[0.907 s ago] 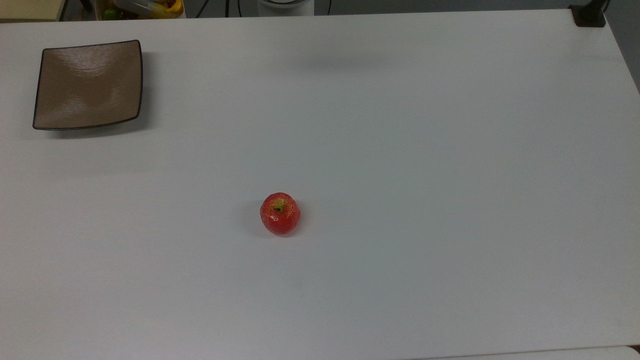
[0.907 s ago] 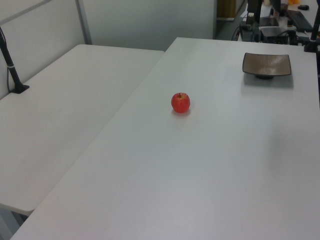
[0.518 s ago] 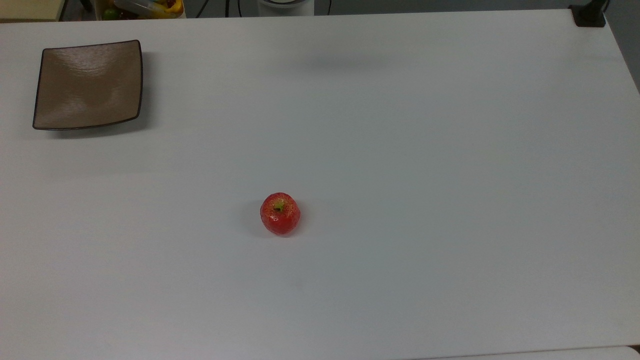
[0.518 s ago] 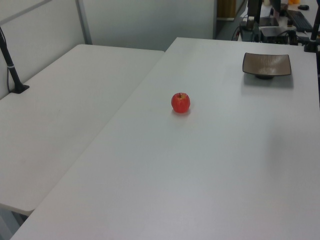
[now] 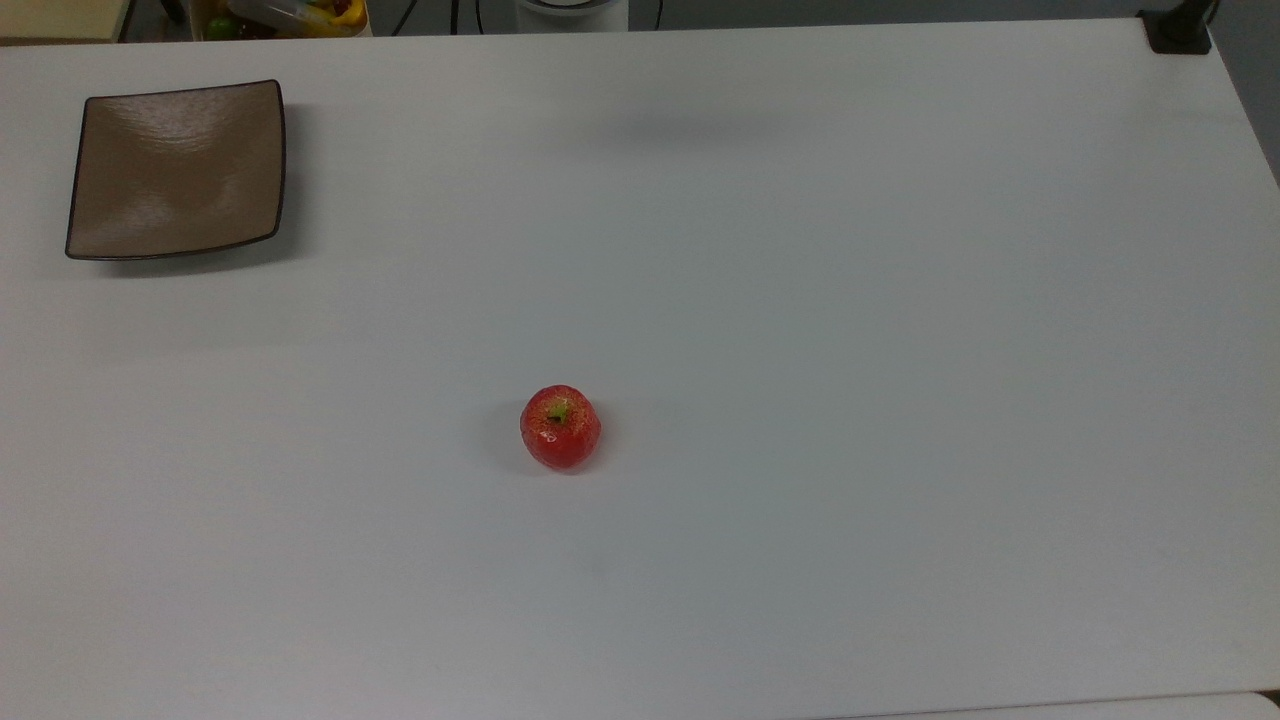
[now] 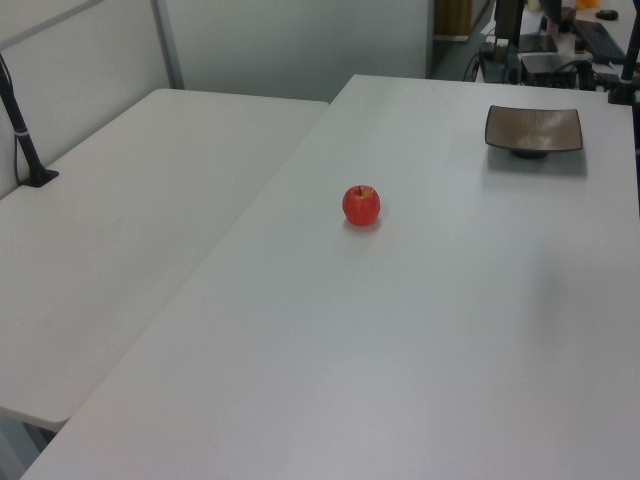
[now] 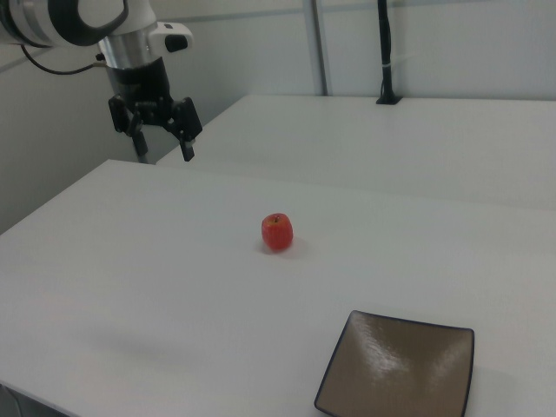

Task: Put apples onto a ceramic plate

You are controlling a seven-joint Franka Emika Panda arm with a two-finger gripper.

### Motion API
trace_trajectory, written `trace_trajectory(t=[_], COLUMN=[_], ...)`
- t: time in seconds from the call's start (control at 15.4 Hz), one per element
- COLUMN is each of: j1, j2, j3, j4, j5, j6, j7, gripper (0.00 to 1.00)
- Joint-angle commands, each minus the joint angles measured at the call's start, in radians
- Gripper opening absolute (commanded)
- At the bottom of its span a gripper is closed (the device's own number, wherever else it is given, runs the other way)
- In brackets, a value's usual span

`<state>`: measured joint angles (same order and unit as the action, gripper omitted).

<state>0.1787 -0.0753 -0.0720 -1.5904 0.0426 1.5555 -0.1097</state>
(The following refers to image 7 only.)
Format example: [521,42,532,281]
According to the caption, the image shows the black camera stand pole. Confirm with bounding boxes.
[374,0,403,106]

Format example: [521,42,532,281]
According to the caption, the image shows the red apple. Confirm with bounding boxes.
[261,212,295,253]

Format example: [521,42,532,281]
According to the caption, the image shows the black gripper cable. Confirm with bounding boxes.
[20,43,108,76]

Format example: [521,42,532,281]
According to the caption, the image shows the square brown ceramic plate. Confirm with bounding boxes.
[313,309,475,417]

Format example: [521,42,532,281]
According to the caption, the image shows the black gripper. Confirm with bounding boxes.
[106,56,204,163]

